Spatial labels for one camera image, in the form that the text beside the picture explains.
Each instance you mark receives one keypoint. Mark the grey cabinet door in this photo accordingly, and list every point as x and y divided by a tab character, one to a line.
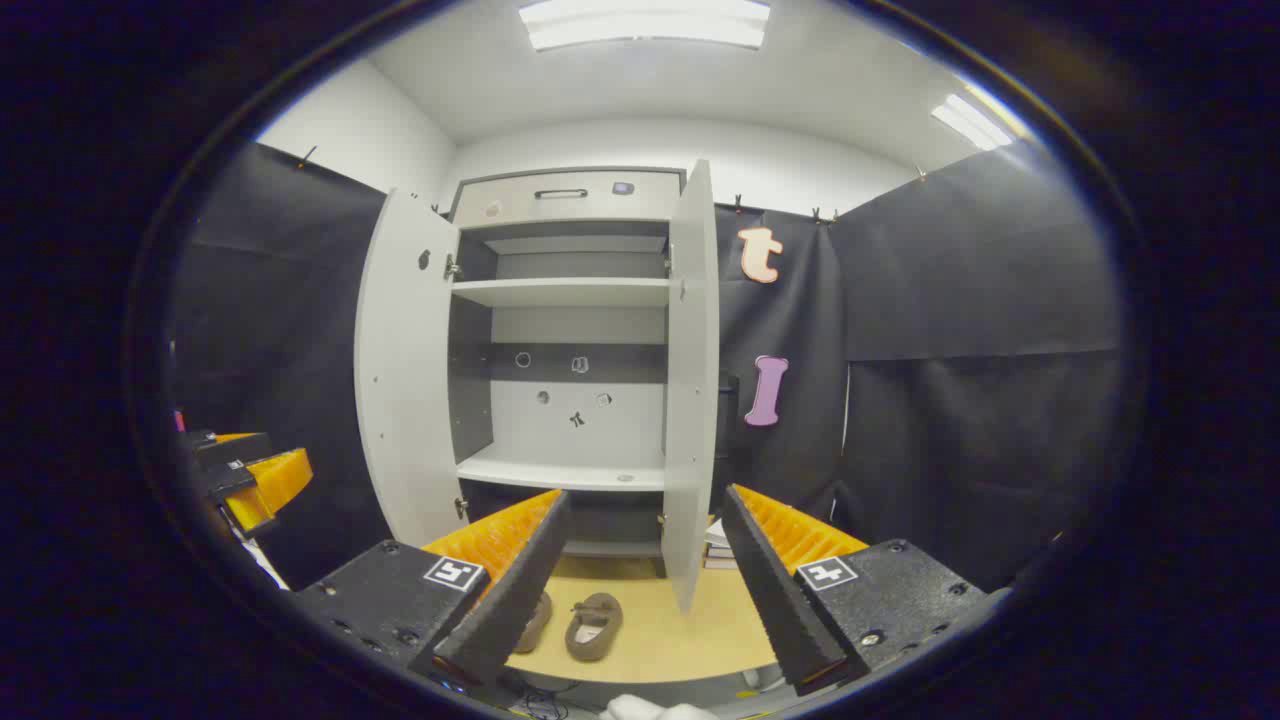
405	400
695	400

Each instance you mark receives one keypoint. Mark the large ceiling light panel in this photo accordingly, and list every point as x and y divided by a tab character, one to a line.
645	22

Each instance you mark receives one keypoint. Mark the grey shoe cabinet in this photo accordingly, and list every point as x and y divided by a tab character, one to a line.
560	292

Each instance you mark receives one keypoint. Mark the narrow ceiling light panel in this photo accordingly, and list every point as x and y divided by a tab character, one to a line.
970	122

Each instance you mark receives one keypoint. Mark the thin grey book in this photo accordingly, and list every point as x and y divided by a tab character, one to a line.
720	564
720	552

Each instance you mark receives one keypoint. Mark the brown fuzzy shoe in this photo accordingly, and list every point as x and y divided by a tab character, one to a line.
537	622
592	628

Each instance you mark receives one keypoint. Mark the black backdrop cloth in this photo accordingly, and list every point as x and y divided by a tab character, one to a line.
950	400

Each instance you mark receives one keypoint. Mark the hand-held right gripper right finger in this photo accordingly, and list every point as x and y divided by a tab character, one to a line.
775	590

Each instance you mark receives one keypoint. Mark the grey cabinet drawer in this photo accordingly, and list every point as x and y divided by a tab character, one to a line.
520	205

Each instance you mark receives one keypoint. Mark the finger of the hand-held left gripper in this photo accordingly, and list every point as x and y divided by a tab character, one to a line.
275	480
235	448

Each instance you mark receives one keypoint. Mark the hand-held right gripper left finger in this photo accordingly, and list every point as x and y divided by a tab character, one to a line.
510	600

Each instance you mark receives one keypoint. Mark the white book with portrait cover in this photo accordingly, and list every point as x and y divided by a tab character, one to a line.
718	532

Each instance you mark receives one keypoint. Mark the white soft object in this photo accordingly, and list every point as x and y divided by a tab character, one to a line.
655	710

